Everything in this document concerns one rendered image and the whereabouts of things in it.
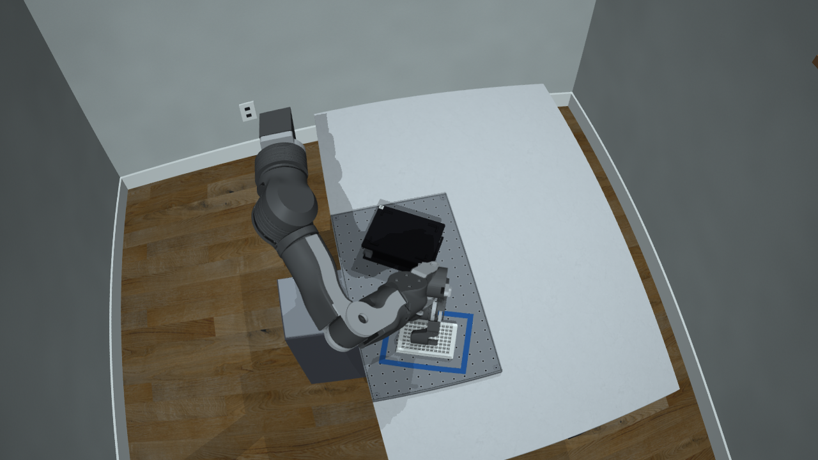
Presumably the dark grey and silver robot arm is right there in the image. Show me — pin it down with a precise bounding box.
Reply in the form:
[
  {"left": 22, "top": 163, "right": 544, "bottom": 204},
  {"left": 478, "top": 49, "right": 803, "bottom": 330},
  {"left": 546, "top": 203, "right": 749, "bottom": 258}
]
[{"left": 251, "top": 131, "right": 452, "bottom": 352}]

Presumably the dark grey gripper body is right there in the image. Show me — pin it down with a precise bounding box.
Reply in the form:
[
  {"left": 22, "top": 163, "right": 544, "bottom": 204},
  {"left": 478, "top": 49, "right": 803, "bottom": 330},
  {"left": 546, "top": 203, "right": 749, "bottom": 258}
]
[{"left": 420, "top": 296, "right": 447, "bottom": 321}]

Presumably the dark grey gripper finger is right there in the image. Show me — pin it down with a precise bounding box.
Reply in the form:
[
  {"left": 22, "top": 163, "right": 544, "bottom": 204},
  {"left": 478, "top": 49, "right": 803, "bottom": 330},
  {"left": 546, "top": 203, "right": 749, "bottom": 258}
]
[{"left": 410, "top": 311, "right": 442, "bottom": 346}]

